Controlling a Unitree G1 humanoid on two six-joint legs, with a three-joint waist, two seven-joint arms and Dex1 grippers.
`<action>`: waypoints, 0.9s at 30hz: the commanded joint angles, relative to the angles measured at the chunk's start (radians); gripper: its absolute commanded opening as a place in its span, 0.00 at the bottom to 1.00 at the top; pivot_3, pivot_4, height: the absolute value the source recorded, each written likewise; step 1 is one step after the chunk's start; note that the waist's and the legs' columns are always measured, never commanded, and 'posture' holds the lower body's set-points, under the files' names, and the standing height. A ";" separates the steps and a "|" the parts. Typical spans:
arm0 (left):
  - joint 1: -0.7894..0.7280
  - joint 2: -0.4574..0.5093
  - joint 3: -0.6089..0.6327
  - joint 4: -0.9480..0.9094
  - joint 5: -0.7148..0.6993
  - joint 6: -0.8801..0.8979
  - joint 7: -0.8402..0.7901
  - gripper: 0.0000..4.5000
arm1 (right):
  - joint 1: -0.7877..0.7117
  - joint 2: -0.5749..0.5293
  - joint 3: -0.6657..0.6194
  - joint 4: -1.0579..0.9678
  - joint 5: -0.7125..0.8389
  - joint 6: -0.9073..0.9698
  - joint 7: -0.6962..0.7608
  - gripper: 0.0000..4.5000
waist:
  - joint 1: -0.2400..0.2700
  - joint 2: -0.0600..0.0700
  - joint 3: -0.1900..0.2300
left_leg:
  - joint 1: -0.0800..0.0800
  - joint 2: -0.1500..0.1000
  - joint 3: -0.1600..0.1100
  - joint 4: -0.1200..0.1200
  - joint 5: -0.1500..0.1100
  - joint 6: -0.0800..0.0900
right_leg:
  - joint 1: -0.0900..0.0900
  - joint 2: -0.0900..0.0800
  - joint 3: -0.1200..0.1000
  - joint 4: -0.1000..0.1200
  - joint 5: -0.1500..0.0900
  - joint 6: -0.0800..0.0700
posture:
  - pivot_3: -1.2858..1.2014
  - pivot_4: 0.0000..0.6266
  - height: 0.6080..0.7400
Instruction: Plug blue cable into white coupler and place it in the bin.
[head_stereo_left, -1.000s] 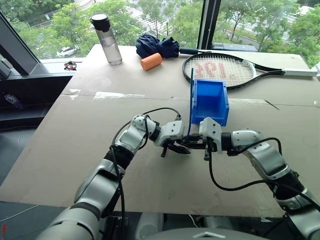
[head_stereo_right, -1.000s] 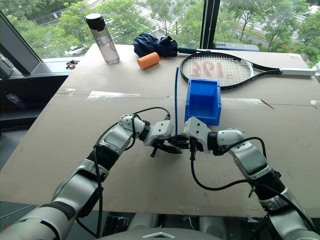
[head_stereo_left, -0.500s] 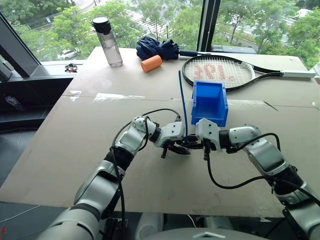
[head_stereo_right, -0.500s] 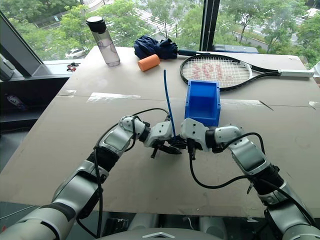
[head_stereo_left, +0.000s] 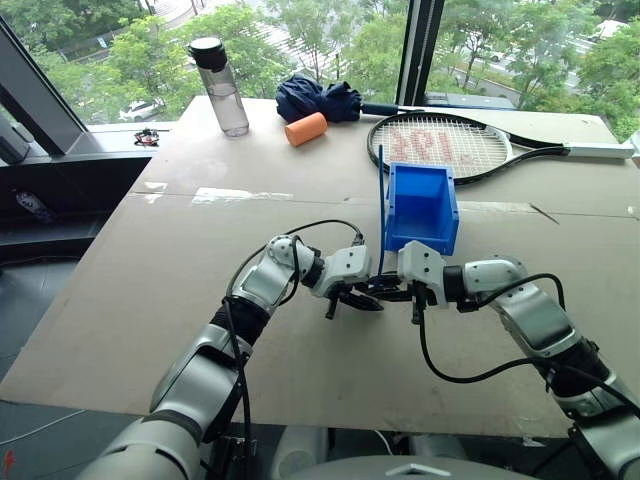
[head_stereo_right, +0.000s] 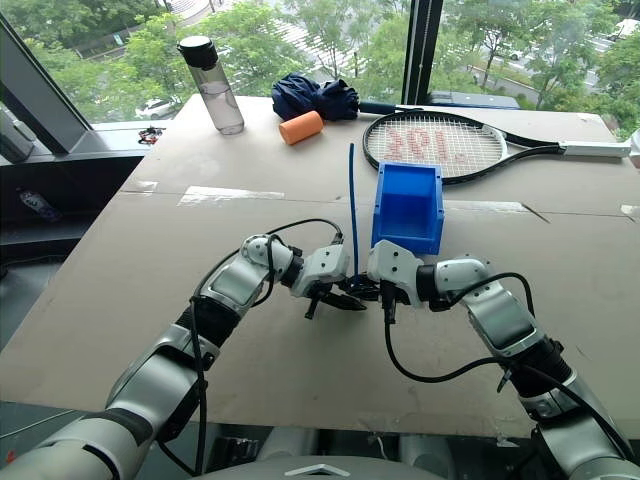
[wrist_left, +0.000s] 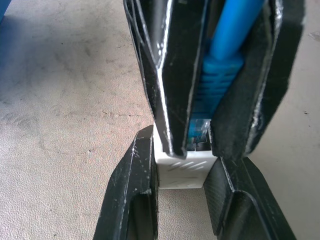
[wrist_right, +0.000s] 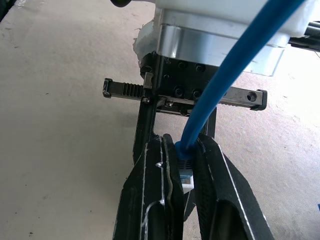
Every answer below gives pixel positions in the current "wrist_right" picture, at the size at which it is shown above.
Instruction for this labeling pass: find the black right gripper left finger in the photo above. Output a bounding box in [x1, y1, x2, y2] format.
[112, 133, 185, 240]

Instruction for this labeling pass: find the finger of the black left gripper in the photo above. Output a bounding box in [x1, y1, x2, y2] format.
[199, 105, 218, 139]
[131, 99, 161, 164]

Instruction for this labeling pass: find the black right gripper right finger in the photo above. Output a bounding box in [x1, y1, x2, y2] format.
[192, 134, 276, 240]

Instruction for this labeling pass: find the white coupler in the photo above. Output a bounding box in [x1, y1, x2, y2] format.
[180, 174, 195, 194]

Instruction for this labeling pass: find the blue ethernet cable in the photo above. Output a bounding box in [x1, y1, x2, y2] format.
[174, 0, 307, 179]

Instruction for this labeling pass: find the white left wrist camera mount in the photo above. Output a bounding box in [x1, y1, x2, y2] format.
[131, 0, 311, 66]

